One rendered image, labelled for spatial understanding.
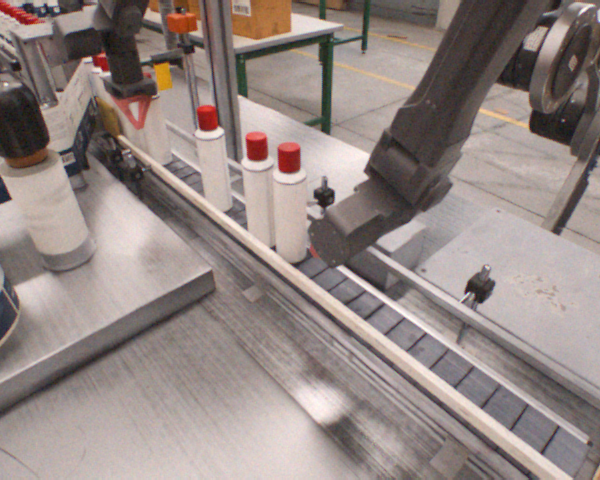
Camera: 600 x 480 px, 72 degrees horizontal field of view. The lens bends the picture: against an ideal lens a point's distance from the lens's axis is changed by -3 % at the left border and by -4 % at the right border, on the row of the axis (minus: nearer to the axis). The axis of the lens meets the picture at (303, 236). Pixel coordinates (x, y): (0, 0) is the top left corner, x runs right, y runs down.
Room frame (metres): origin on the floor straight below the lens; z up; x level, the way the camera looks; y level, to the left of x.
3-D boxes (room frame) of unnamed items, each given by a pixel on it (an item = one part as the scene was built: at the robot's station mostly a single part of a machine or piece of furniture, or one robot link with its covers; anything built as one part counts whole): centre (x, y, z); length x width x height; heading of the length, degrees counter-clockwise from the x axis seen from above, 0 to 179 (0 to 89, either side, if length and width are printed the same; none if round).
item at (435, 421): (0.80, 0.25, 0.85); 1.65 x 0.11 x 0.05; 42
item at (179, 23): (0.88, 0.26, 1.05); 0.10 x 0.04 x 0.33; 132
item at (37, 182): (0.56, 0.41, 1.03); 0.09 x 0.09 x 0.30
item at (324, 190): (0.61, -0.02, 0.91); 0.07 x 0.03 x 0.16; 132
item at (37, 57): (1.05, 0.61, 1.01); 0.14 x 0.13 x 0.26; 42
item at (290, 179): (0.55, 0.02, 0.98); 0.05 x 0.05 x 0.20
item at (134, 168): (0.79, 0.36, 0.89); 0.03 x 0.03 x 0.12; 42
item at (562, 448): (0.80, 0.25, 0.86); 1.65 x 0.08 x 0.04; 42
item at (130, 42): (0.79, 0.33, 1.19); 0.07 x 0.06 x 0.07; 132
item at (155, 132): (0.89, 0.33, 0.98); 0.05 x 0.05 x 0.20
